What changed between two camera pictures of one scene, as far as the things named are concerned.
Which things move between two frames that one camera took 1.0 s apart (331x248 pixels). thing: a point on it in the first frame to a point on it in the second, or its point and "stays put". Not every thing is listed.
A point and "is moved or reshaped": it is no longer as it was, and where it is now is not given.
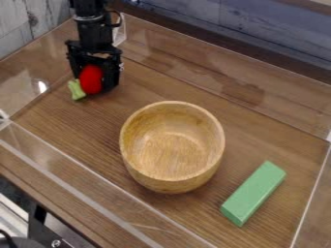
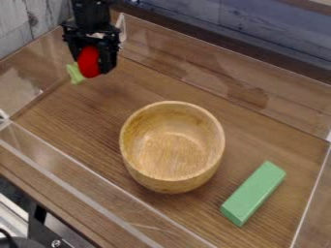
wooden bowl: [171, 145] stays put
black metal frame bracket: [38, 232] stays put
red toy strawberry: [90, 77] is moved or reshaped
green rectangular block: [252, 193] stays put
